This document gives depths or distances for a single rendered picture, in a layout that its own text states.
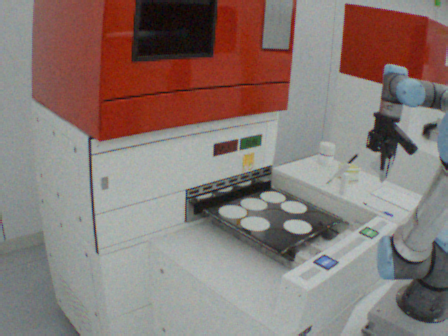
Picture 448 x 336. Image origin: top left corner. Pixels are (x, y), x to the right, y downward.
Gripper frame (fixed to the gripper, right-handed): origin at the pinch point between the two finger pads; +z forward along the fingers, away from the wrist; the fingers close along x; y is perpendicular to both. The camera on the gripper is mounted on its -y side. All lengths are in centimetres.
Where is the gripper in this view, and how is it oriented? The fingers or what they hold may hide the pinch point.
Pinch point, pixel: (384, 179)
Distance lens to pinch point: 129.7
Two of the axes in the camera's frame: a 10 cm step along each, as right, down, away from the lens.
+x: -7.5, 1.9, -6.3
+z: -0.7, 9.3, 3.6
